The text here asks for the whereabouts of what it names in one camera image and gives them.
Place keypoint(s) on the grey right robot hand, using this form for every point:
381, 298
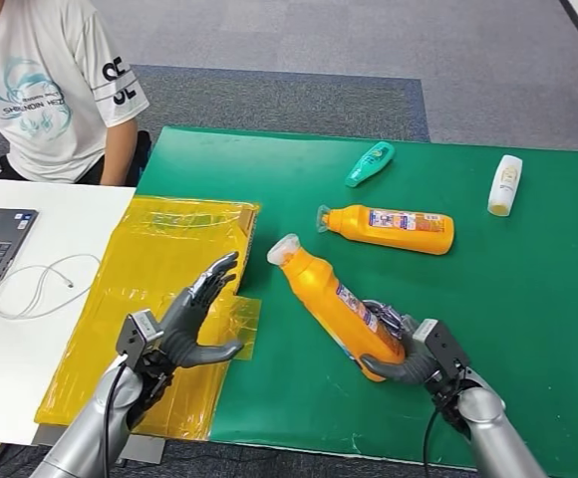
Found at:
413, 366

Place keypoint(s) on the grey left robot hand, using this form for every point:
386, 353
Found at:
184, 333

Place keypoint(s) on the orange bottle with clear cap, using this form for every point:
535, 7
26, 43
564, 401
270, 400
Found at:
359, 227
324, 300

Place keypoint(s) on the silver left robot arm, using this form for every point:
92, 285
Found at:
85, 435

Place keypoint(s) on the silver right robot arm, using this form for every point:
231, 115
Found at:
493, 435

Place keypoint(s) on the person's left forearm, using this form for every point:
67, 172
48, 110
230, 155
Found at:
119, 152

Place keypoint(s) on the teal bottle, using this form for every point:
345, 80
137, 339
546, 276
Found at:
369, 163

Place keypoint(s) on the white bottle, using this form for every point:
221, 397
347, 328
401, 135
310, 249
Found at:
504, 186

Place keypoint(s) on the yellow plastic sheet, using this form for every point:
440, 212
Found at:
139, 264

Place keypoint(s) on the green mat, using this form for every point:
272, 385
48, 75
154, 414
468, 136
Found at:
508, 297

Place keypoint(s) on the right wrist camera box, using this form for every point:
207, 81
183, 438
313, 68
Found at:
443, 350

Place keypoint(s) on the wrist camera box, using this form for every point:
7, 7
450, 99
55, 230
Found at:
137, 336
443, 350

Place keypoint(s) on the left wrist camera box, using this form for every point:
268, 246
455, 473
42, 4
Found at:
137, 336

